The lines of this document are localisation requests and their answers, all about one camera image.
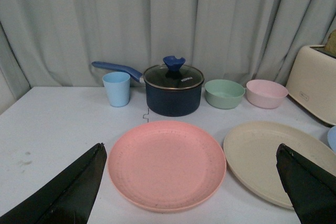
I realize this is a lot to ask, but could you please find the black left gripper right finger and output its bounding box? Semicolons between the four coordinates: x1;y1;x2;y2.
276;143;335;223

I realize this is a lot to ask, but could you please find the green bowl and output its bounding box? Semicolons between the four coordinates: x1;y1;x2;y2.
205;79;245;110

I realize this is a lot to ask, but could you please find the blue plate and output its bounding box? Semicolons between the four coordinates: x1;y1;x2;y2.
327;126;336;153

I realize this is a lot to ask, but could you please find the glass pot lid blue knob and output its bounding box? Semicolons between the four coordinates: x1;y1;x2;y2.
143;56;204;90

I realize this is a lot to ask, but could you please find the light blue cup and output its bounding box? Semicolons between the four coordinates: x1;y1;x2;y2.
102;72;131;108

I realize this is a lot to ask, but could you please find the pink plate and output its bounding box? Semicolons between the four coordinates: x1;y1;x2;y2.
107;121;226;212

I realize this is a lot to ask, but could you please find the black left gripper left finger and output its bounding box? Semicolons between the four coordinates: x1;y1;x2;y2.
1;143;107;223

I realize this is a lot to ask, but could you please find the pink bowl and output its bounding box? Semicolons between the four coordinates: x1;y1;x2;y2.
246;79;288;109

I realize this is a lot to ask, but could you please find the grey curtain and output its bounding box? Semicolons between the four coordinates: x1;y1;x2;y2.
1;0;335;111

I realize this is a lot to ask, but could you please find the dark blue saucepan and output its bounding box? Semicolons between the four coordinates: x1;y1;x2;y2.
91;61;203;117

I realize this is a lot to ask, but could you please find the bread slice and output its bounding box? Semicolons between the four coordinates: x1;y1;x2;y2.
324;30;336;55

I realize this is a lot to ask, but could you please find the cream toaster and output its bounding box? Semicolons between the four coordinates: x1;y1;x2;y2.
286;45;335;125

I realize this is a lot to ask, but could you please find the cream plate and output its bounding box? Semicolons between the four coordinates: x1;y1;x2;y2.
223;121;335;209

